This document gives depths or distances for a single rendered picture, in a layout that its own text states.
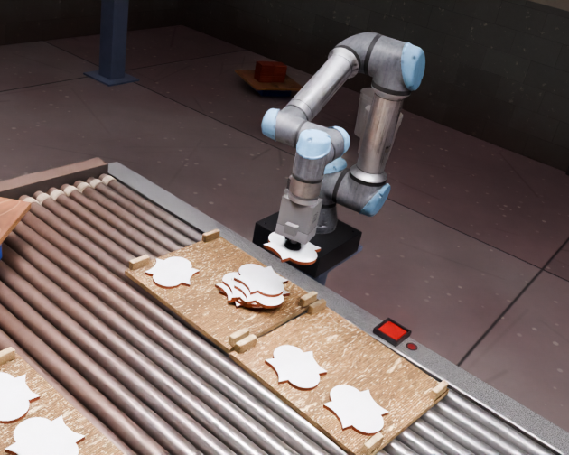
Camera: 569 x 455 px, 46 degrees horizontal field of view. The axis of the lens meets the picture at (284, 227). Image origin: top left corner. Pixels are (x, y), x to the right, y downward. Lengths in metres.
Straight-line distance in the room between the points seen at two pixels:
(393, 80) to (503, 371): 1.94
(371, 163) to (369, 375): 0.66
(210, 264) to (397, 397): 0.66
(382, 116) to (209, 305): 0.72
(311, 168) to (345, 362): 0.48
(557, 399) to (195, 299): 2.13
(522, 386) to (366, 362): 1.82
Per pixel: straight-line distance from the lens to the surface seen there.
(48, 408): 1.50
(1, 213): 1.93
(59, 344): 1.67
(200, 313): 1.75
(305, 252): 1.69
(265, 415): 1.54
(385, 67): 1.92
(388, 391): 1.65
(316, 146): 1.55
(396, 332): 1.85
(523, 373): 3.55
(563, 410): 3.44
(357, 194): 2.06
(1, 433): 1.46
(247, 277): 1.82
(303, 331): 1.75
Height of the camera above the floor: 1.99
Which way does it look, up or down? 29 degrees down
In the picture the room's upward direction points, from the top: 11 degrees clockwise
